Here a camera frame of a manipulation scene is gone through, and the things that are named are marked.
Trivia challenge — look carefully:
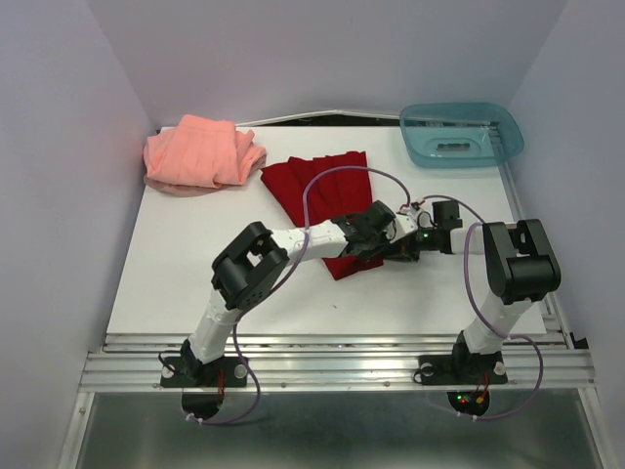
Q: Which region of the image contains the red pleated skirt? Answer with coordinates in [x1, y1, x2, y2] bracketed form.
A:
[260, 150, 385, 282]

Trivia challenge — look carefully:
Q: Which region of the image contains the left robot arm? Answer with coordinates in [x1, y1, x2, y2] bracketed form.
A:
[181, 201, 396, 385]

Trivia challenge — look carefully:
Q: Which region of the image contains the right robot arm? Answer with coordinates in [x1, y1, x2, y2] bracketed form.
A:
[382, 195, 562, 386]

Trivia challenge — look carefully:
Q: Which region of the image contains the teal plastic bin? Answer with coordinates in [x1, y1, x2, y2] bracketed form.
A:
[398, 103, 524, 169]

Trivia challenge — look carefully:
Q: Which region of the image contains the pink folded skirt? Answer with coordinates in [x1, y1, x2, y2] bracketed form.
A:
[143, 114, 267, 192]

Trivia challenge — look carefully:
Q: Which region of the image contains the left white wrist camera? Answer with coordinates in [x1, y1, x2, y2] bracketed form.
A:
[387, 212, 418, 243]

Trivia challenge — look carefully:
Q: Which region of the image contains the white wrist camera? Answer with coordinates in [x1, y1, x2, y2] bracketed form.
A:
[399, 202, 434, 228]
[387, 212, 418, 243]

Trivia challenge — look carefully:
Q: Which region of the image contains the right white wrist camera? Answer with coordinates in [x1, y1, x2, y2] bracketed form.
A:
[399, 202, 434, 228]

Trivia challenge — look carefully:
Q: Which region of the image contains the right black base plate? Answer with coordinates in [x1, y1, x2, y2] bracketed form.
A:
[412, 353, 508, 387]

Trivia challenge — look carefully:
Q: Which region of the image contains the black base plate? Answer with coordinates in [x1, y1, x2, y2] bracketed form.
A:
[159, 356, 248, 389]
[412, 353, 508, 387]

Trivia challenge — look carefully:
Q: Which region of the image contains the aluminium rail frame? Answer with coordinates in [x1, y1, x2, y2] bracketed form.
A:
[58, 292, 611, 469]

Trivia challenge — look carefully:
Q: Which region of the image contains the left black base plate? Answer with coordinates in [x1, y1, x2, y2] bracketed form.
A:
[159, 356, 248, 389]

